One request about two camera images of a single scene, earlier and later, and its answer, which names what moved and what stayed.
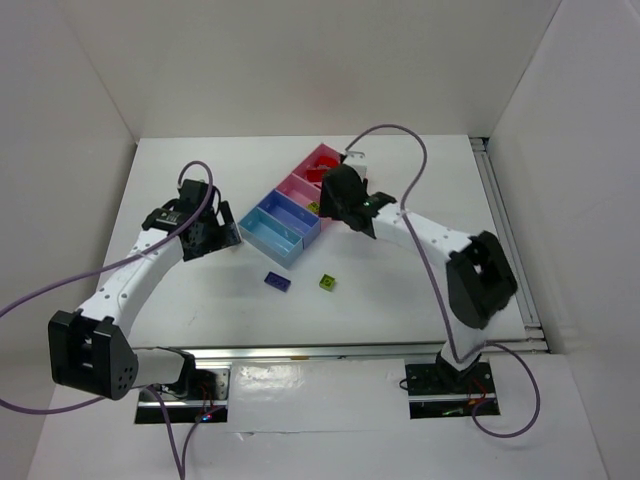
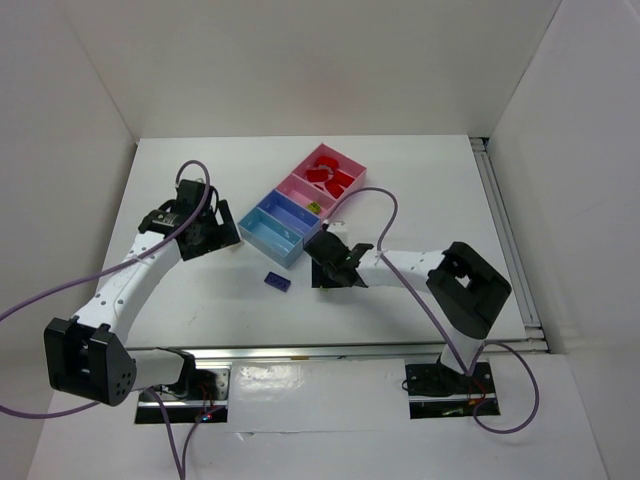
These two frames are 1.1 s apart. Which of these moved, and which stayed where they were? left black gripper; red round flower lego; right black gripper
Moved: right black gripper
Stayed: red round flower lego; left black gripper
